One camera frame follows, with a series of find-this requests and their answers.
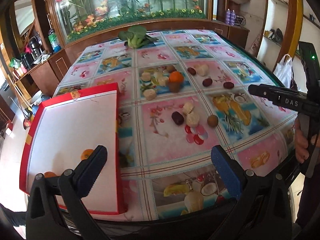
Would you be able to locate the orange tangerine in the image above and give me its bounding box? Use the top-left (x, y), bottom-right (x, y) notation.
top-left (80, 148), bottom-right (94, 160)
top-left (44, 171), bottom-right (57, 178)
top-left (169, 71), bottom-right (184, 83)

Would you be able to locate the brown round longan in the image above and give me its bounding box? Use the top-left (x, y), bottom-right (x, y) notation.
top-left (207, 115), bottom-right (219, 128)

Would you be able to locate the pale cake chunk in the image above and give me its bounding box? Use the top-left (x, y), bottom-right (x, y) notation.
top-left (186, 111), bottom-right (200, 128)
top-left (182, 101), bottom-right (194, 115)

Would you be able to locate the dark red jujube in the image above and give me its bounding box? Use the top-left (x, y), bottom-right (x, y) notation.
top-left (171, 111), bottom-right (184, 126)

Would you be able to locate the operator right hand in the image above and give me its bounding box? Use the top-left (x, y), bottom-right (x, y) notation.
top-left (295, 118), bottom-right (309, 164)

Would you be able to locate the white plastic bag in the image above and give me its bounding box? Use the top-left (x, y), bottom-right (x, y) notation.
top-left (273, 54), bottom-right (292, 88)

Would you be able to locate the red jujube right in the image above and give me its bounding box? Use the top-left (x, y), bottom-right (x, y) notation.
top-left (223, 81), bottom-right (234, 89)

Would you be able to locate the red white shallow box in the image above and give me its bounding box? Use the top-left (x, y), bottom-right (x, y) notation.
top-left (19, 83), bottom-right (127, 218)

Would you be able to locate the red jujube centre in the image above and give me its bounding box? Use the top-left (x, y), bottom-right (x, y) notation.
top-left (202, 77), bottom-right (213, 87)

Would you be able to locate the pale cake piece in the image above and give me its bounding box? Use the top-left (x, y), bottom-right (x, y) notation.
top-left (195, 64), bottom-right (209, 76)

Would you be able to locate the small red jujube far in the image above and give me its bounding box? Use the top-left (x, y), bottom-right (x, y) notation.
top-left (187, 67), bottom-right (196, 76)

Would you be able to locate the fruit print tablecloth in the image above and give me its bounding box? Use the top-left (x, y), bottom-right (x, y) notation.
top-left (55, 29), bottom-right (296, 222)

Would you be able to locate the purple bottle right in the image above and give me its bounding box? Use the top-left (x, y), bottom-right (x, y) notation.
top-left (229, 10), bottom-right (236, 26)

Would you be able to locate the purple bottle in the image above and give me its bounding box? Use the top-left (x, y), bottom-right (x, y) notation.
top-left (225, 9), bottom-right (231, 24)
top-left (229, 10), bottom-right (236, 26)

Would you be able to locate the purple bottle left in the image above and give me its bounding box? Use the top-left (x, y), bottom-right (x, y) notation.
top-left (225, 9), bottom-right (231, 24)

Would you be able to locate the brown longan by tangerine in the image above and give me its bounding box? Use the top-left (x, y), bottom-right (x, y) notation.
top-left (168, 82), bottom-right (181, 93)

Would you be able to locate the wooden side cabinet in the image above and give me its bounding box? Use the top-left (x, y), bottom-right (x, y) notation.
top-left (13, 49), bottom-right (72, 98)

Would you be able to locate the green label plastic bottle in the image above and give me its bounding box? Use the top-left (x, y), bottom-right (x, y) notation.
top-left (48, 28), bottom-right (61, 53)

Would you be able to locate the black kettle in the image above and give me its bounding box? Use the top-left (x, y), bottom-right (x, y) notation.
top-left (28, 36), bottom-right (42, 59)

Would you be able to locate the green leafy vegetable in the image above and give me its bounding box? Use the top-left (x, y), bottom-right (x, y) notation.
top-left (118, 25), bottom-right (158, 49)

